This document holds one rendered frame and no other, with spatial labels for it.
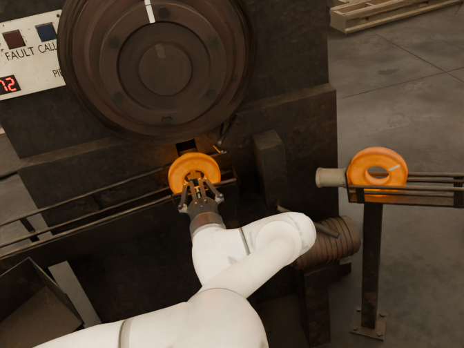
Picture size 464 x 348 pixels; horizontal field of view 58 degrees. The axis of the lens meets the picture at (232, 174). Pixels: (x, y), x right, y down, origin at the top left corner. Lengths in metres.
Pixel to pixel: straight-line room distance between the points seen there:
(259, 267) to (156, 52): 0.50
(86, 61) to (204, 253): 0.51
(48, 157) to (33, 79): 0.23
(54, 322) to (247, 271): 0.63
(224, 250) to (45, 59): 0.67
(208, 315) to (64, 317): 0.80
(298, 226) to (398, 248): 1.09
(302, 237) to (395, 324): 0.86
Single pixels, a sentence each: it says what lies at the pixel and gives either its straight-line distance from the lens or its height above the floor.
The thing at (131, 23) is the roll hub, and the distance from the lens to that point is 0.94.
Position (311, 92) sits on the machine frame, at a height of 0.87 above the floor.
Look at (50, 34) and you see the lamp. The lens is 1.19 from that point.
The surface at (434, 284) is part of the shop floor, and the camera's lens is 1.91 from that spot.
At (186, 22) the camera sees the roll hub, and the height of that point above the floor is 1.20.
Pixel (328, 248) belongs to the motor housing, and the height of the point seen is 0.50.
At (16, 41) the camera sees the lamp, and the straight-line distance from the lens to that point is 1.21.
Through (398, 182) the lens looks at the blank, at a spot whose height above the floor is 0.69.
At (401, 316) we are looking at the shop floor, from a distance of 1.79.
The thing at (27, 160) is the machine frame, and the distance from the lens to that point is 1.35.
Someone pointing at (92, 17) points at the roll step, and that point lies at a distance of 1.01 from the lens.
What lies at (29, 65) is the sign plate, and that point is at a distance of 1.22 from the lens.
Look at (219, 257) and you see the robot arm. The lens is 0.95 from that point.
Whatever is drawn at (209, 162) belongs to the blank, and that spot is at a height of 0.78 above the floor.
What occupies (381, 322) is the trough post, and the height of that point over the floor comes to 0.01.
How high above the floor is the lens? 1.44
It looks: 35 degrees down
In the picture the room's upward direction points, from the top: 11 degrees counter-clockwise
